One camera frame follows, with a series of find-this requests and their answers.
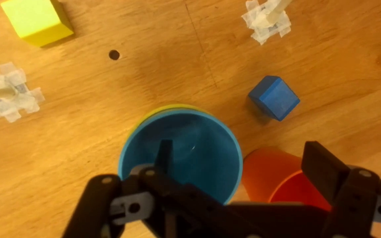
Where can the blue plastic cup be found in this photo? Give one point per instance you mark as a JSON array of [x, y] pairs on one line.
[[205, 152]]

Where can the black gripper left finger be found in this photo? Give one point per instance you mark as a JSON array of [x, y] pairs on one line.
[[167, 208]]

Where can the blue wooden cube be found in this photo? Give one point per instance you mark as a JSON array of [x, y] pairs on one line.
[[274, 97]]

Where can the orange plastic cup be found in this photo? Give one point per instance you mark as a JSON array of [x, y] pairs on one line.
[[275, 176]]

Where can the yellow plastic cup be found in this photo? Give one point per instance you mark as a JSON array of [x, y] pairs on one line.
[[175, 106]]

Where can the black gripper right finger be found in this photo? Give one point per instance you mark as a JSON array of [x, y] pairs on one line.
[[352, 192]]

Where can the yellow wooden cube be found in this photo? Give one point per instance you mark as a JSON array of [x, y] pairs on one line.
[[40, 23]]

